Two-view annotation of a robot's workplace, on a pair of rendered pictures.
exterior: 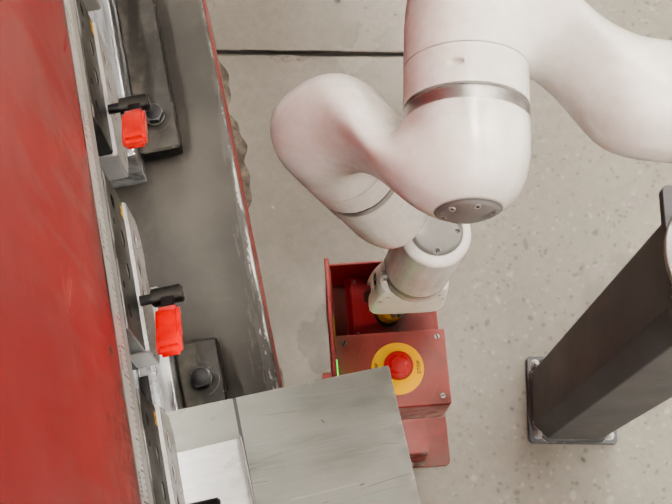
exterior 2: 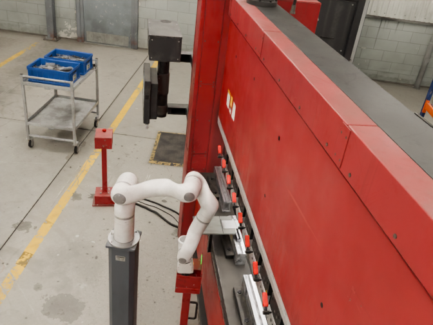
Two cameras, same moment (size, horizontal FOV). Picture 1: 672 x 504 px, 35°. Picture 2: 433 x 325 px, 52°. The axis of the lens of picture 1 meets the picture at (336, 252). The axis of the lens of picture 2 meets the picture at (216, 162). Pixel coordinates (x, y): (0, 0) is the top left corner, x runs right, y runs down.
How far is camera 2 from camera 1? 2.52 m
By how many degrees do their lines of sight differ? 78
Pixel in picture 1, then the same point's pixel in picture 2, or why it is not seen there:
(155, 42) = (240, 307)
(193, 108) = (230, 298)
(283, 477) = (215, 223)
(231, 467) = (223, 225)
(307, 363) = not seen: outside the picture
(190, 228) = (230, 276)
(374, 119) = (205, 187)
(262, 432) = (218, 228)
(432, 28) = (197, 183)
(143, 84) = (242, 299)
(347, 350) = (198, 267)
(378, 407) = not seen: hidden behind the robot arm
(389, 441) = not seen: hidden behind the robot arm
